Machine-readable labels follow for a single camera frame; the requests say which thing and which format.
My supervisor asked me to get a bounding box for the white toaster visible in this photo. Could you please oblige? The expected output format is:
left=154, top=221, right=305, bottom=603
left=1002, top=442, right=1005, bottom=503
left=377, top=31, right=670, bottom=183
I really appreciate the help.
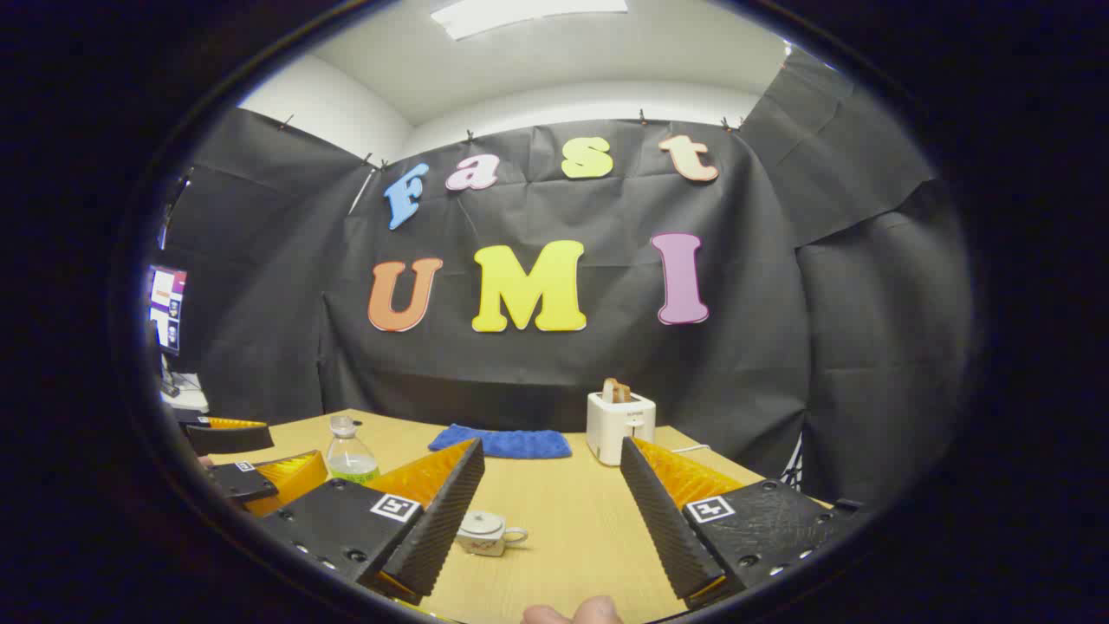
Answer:
left=587, top=392, right=657, bottom=467

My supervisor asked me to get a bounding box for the white teacup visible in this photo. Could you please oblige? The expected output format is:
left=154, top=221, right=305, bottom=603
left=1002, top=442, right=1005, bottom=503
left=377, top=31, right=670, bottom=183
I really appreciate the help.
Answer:
left=456, top=511, right=529, bottom=557

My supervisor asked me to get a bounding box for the white metal rack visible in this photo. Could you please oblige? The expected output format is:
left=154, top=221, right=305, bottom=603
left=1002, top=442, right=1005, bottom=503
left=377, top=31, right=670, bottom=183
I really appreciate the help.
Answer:
left=780, top=433, right=807, bottom=491

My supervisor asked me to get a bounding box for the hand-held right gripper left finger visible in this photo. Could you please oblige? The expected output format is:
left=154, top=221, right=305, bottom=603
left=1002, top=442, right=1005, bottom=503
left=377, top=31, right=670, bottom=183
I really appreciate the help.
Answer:
left=260, top=438, right=486, bottom=606

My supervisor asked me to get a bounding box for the ceiling light panel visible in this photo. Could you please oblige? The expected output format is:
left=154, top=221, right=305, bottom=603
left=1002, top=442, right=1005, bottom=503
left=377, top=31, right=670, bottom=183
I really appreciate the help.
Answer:
left=431, top=0, right=629, bottom=42

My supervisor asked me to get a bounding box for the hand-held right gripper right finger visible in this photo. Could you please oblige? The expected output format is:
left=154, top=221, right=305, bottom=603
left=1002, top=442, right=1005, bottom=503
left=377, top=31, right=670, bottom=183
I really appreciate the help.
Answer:
left=619, top=436, right=867, bottom=610

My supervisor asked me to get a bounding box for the white side table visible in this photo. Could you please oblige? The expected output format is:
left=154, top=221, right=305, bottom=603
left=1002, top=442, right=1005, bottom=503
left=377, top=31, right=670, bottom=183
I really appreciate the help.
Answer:
left=160, top=373, right=211, bottom=414

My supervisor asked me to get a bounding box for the blue cloth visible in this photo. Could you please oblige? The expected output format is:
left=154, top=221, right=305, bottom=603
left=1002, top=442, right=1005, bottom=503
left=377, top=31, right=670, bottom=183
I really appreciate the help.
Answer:
left=428, top=424, right=573, bottom=460

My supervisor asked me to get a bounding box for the computer monitor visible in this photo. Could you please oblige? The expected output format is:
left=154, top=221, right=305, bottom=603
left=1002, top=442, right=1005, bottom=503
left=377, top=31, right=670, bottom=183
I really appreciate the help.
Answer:
left=147, top=264, right=188, bottom=356

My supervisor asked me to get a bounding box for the green label water bottle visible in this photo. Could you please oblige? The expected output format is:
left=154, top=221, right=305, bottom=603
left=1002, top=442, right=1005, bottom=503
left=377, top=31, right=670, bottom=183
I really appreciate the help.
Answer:
left=326, top=415, right=380, bottom=484

